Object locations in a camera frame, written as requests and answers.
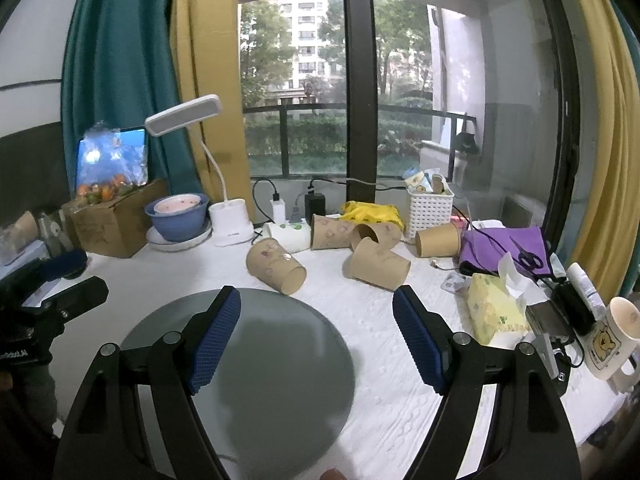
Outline white tube bottle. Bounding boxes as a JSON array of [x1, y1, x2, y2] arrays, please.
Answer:
[[566, 262, 606, 321]]

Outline white power strip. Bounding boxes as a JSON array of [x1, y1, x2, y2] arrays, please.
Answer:
[[262, 221, 311, 254]]

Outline yellow curtain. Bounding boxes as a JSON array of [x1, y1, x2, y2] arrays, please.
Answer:
[[570, 0, 639, 301], [169, 0, 256, 224]]

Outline black power adapter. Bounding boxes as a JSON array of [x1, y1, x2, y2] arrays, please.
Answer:
[[304, 188, 326, 224]]

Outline white plate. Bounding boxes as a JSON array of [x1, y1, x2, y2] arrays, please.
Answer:
[[145, 220, 212, 252]]

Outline blue bowl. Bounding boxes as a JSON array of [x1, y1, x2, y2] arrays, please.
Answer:
[[144, 193, 209, 242]]

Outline yellow tissue pack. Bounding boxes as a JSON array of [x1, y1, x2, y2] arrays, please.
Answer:
[[466, 254, 548, 346]]

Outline white desk lamp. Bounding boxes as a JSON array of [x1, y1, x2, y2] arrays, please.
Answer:
[[144, 94, 254, 247]]

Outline patterned paper cup middle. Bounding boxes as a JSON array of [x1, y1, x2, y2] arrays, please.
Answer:
[[310, 214, 356, 250]]

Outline cardboard box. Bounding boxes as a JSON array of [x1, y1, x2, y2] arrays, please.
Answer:
[[63, 179, 168, 258]]

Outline white bear mug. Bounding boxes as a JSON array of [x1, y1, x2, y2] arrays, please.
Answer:
[[584, 297, 640, 392]]

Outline patterned paper cup left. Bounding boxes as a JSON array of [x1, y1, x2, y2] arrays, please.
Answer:
[[246, 237, 307, 296]]

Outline black window frame post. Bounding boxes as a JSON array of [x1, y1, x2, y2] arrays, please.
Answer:
[[344, 0, 378, 202]]

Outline brown paper cup behind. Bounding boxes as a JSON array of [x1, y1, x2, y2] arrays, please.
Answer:
[[350, 222, 402, 250]]

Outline white charger plug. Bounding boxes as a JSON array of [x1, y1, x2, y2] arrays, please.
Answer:
[[270, 192, 286, 224]]

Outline pink bowl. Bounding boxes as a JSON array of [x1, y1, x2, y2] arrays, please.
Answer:
[[153, 194, 201, 216]]

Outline patterned paper cup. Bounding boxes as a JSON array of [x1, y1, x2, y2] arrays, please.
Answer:
[[246, 237, 307, 296], [310, 214, 356, 250]]

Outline black scissors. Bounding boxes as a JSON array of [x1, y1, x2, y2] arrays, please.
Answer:
[[511, 238, 544, 272]]

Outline yellow curtain right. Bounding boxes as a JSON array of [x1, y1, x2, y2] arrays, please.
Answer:
[[570, 0, 639, 301]]

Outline brown paper cup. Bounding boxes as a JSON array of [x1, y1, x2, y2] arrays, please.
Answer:
[[416, 222, 461, 258], [350, 222, 402, 250], [346, 237, 411, 290]]

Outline bag of fruit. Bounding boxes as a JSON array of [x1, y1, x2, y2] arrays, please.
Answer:
[[75, 122, 149, 205]]

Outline purple cloth bag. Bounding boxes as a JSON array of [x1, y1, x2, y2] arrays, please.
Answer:
[[458, 226, 552, 280]]

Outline round grey mat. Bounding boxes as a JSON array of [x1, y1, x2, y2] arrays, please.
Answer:
[[119, 287, 357, 480]]

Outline yellow plastic bag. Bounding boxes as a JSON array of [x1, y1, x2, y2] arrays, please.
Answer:
[[341, 200, 404, 230]]

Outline white plastic basket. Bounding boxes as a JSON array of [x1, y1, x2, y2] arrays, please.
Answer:
[[404, 182, 454, 242]]

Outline black balcony railing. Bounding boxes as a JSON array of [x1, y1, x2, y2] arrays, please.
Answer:
[[242, 103, 478, 183]]

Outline teal curtain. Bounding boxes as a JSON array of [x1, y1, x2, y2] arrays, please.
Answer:
[[61, 0, 180, 184]]

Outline yellow curtain left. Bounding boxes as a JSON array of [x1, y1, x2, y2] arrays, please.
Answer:
[[169, 0, 256, 224]]

